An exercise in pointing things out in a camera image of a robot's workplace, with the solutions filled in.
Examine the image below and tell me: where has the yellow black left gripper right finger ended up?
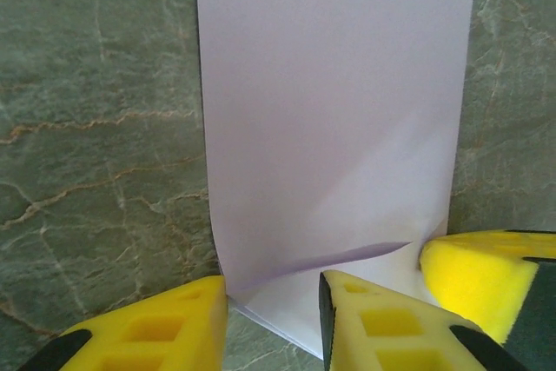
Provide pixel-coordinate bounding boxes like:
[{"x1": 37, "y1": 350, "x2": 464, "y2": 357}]
[{"x1": 317, "y1": 269, "x2": 529, "y2": 371}]

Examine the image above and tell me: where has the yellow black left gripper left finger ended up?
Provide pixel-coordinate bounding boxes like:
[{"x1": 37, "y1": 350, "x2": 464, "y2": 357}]
[{"x1": 19, "y1": 275, "x2": 229, "y2": 371}]

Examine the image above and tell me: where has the light purple paper sheet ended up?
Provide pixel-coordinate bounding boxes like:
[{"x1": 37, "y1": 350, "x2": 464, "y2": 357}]
[{"x1": 193, "y1": 0, "x2": 481, "y2": 361}]

